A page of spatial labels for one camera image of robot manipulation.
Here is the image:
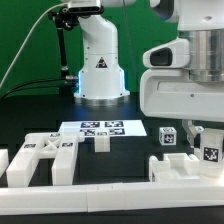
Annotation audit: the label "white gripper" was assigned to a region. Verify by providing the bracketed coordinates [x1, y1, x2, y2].
[140, 38, 224, 148]

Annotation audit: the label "white chair seat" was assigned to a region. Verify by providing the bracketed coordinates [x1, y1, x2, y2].
[147, 152, 214, 183]

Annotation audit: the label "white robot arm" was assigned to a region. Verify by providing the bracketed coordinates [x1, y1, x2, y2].
[61, 0, 224, 136]

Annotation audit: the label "white chair backrest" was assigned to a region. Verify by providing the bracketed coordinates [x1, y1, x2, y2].
[6, 132, 85, 188]

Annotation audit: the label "white turned spindle rod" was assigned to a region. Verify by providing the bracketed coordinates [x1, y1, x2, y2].
[149, 155, 158, 161]

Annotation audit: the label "white marker base sheet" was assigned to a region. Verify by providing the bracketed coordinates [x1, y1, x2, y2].
[59, 120, 146, 137]

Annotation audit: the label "white block far left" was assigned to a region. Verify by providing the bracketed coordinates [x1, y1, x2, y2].
[0, 149, 9, 177]

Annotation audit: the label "white boundary frame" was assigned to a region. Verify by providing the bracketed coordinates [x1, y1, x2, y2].
[0, 173, 224, 215]

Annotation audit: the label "black cables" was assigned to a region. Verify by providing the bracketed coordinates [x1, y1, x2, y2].
[0, 77, 81, 101]

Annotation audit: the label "overhead camera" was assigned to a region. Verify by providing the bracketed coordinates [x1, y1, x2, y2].
[61, 0, 103, 14]

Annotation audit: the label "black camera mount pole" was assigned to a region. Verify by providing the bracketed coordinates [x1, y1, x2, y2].
[48, 6, 79, 96]

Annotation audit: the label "white cable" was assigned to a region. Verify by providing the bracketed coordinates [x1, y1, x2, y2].
[0, 3, 68, 91]

